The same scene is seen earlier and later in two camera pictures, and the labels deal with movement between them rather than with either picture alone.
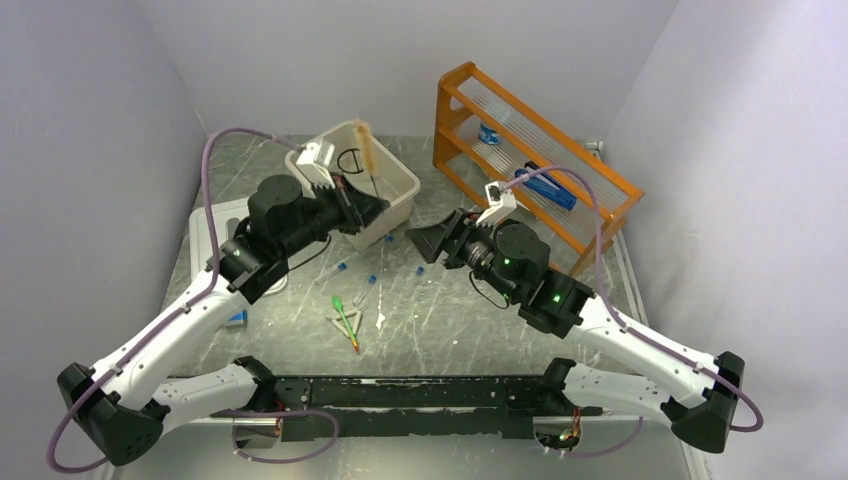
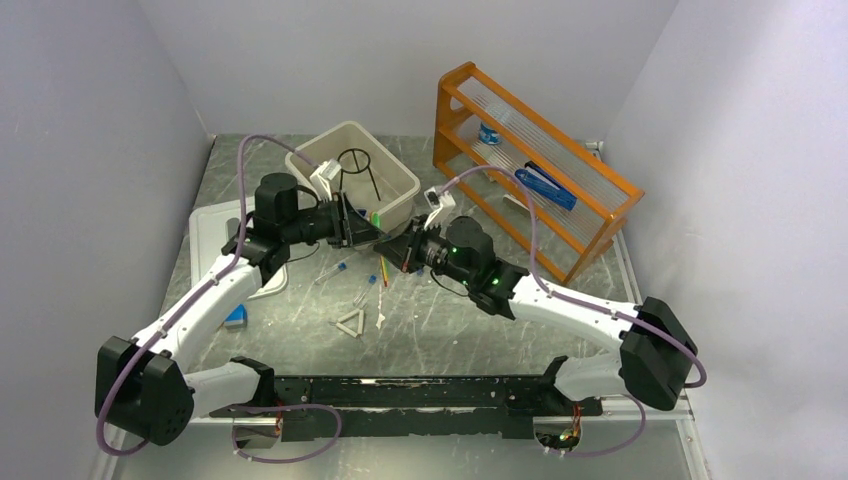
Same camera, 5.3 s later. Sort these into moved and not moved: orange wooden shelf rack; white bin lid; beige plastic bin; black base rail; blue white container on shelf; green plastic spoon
Moved: green plastic spoon
Not moved: blue white container on shelf; black base rail; beige plastic bin; orange wooden shelf rack; white bin lid
